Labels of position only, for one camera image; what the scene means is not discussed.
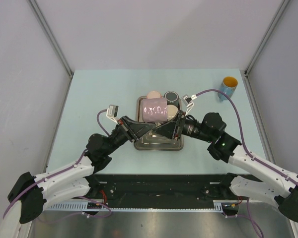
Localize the left aluminium frame post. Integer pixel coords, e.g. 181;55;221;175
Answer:
27;0;74;77

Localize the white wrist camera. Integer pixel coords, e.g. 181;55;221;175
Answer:
106;105;119;124
182;95;197;116

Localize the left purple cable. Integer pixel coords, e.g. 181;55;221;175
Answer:
2;109;115;219

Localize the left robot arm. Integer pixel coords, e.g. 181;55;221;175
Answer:
4;116;156;224

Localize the blue butterfly mug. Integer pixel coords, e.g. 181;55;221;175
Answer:
218;76;238;101

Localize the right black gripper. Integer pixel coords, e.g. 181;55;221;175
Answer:
152;110;214;143

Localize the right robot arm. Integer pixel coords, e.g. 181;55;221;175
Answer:
154;111;298;223

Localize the aluminium frame post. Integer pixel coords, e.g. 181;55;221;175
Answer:
27;0;74;77
244;0;293;75

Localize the cream mug black handle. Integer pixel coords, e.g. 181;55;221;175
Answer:
167;104;179;121

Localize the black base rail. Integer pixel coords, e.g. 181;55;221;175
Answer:
39;172;264;211

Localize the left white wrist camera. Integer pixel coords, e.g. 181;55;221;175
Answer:
106;105;119;124

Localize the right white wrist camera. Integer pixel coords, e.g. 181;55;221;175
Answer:
182;95;197;116

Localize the white slotted cable duct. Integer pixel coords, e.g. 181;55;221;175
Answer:
47;200;238;213

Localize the pink orange mug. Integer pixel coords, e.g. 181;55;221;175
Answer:
147;91;162;99

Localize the dark grey mug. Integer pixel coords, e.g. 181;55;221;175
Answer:
163;91;179;107

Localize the purple mug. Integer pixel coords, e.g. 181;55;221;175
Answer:
141;98;167;123

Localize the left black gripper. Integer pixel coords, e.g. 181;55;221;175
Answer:
104;116;155;155

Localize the right aluminium frame post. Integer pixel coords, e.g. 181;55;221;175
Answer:
244;0;293;75

